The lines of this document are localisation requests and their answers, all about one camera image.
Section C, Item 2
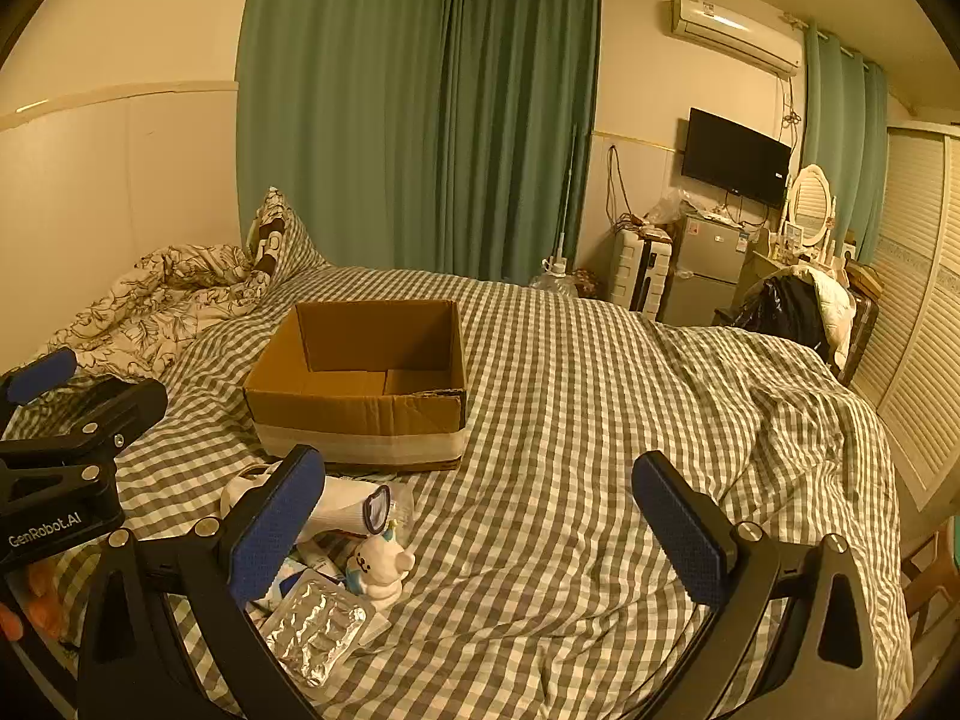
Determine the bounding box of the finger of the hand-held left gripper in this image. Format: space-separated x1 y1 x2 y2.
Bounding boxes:
0 347 80 410
0 377 170 500

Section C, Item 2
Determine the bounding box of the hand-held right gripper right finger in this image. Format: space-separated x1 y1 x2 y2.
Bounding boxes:
631 451 880 720

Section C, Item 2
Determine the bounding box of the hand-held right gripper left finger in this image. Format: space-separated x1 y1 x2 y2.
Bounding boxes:
75 444 327 720

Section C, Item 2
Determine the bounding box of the white sock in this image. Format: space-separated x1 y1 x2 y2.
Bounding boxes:
220 463 392 545

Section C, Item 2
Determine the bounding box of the silver blister pack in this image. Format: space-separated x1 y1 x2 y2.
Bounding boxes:
262 568 377 689

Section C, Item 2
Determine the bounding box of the white bear figurine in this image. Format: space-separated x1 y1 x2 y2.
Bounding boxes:
346 526 418 611

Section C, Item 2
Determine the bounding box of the cardboard box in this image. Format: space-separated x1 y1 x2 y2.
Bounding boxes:
242 300 470 474

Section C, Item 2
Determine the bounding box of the person's left hand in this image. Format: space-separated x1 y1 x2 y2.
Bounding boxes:
0 556 67 644

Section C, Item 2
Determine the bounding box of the blue and white packet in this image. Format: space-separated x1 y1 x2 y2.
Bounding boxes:
251 540 355 614

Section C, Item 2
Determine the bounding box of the floral quilt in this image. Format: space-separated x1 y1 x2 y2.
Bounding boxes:
30 243 272 381

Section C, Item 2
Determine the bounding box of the green checked bed cover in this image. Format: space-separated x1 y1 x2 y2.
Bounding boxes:
41 262 914 720

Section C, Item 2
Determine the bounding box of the brown floral pillow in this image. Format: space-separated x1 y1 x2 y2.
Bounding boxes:
246 187 292 272

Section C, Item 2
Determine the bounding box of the checked pillow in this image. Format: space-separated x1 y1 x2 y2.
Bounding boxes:
259 199 332 287

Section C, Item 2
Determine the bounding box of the wooden chair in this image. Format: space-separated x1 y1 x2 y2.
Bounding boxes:
898 516 960 640

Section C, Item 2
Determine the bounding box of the white suitcase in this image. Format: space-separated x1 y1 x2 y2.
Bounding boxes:
605 228 674 320

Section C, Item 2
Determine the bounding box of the grey fridge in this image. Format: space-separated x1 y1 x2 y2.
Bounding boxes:
658 211 755 328

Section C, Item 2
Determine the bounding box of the white garment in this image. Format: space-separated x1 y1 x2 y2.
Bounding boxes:
786 263 857 370

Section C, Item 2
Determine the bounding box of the clear water bottle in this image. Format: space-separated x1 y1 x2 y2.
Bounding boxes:
528 258 583 299

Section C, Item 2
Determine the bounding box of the crumpled plastic bag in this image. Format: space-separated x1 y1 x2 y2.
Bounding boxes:
643 190 700 230

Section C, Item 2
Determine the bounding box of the white louvered wardrobe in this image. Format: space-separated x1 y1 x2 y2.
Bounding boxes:
846 118 960 505

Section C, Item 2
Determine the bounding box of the white oval mirror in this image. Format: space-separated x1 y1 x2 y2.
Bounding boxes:
782 164 838 250

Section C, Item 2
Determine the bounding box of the white pole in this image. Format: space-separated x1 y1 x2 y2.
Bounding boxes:
553 127 579 271

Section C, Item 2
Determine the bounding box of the narrow green curtain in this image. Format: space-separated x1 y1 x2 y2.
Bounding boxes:
799 19 890 265

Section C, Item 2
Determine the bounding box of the wide green curtain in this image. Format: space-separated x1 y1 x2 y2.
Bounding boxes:
235 0 603 287

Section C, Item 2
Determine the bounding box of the white air conditioner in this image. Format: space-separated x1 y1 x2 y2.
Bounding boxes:
669 0 804 78

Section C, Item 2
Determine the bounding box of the dark wall cable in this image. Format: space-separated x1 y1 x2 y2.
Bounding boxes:
603 143 632 230

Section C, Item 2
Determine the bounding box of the black wall television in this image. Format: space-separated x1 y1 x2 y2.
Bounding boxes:
680 107 794 209

